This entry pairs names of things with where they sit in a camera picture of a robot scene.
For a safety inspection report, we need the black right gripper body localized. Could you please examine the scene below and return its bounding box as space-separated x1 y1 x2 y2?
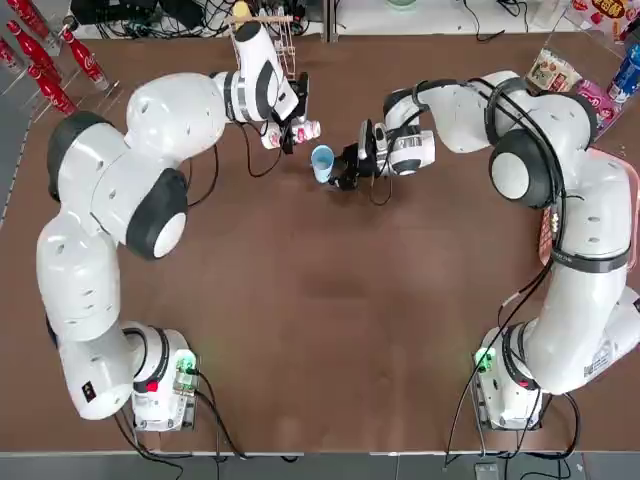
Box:
356 149 391 180

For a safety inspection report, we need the white juice bottle red label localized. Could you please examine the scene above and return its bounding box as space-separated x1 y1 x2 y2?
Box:
260 119 322 150

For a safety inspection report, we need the blue ceramic cup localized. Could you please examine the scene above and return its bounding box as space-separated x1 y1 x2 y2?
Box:
310 144 335 184

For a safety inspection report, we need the clear acrylic bottle shelf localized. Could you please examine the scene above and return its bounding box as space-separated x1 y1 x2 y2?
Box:
0 0 124 124

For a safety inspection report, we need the red cola bottle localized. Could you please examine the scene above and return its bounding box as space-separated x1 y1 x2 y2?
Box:
26 63 76 117
18 0 52 41
61 28 110 91
0 36 22 71
6 19 63 84

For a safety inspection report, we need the black power supply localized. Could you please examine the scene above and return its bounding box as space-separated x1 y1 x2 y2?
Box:
158 0 202 30
69 0 160 25

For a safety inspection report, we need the white side table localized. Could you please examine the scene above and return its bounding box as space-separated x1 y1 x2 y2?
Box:
335 0 640 37

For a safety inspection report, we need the white green snack packet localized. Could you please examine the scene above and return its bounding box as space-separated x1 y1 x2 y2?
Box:
523 47 584 97

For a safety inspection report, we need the clear acrylic snack shelf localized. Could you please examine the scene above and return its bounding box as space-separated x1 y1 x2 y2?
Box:
519 14 640 147

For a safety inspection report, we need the purple snack packet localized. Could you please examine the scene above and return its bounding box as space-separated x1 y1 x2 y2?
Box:
571 78 622 135

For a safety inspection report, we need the pink plastic basket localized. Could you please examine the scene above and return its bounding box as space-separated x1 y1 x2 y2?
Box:
538 144 640 275

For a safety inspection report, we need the blue snack bag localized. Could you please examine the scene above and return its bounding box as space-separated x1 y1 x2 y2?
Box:
606 42 640 105

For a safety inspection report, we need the pink strawberry snack packet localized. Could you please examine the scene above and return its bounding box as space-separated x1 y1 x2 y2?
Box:
572 0 640 42

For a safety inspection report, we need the white wire cup rack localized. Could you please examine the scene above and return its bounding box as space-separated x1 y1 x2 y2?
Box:
228 13 299 84

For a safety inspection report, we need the aluminium frame post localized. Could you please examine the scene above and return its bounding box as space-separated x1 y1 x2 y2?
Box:
323 0 338 44

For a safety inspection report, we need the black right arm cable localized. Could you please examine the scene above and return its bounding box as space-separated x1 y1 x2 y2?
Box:
367 78 581 459

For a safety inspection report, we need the black base power cable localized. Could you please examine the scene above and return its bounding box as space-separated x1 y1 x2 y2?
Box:
192 368 249 480

